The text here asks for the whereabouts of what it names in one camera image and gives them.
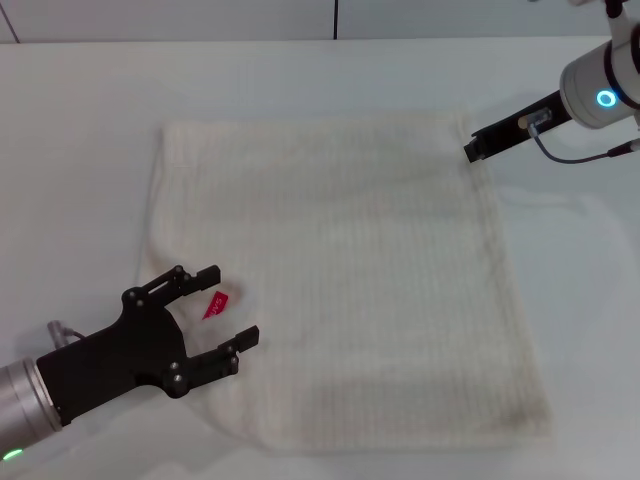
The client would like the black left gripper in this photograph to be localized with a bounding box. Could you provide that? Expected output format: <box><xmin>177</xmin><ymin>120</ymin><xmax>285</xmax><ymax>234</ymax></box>
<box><xmin>36</xmin><ymin>264</ymin><xmax>262</xmax><ymax>428</ymax></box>

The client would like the grey left gripper cable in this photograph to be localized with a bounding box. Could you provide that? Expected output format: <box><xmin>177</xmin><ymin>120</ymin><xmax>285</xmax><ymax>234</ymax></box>
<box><xmin>46</xmin><ymin>319</ymin><xmax>87</xmax><ymax>347</ymax></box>

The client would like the white ribbed towel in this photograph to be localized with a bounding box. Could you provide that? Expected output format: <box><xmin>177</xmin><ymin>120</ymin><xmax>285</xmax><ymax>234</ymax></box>
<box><xmin>133</xmin><ymin>110</ymin><xmax>555</xmax><ymax>447</ymax></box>

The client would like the grey right gripper cable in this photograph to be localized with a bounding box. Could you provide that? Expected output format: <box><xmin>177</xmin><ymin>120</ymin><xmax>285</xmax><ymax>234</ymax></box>
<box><xmin>518</xmin><ymin>110</ymin><xmax>640</xmax><ymax>164</ymax></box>

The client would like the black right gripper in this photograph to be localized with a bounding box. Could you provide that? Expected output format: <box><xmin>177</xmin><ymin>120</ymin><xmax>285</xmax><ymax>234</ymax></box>
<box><xmin>462</xmin><ymin>90</ymin><xmax>572</xmax><ymax>164</ymax></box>

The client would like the red towel label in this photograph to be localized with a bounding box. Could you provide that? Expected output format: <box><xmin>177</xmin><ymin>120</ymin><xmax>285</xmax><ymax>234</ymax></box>
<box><xmin>201</xmin><ymin>290</ymin><xmax>230</xmax><ymax>322</ymax></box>

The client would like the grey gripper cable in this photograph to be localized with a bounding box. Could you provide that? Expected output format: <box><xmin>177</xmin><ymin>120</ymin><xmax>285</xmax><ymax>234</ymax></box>
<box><xmin>518</xmin><ymin>110</ymin><xmax>640</xmax><ymax>164</ymax></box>
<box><xmin>46</xmin><ymin>319</ymin><xmax>87</xmax><ymax>347</ymax></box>

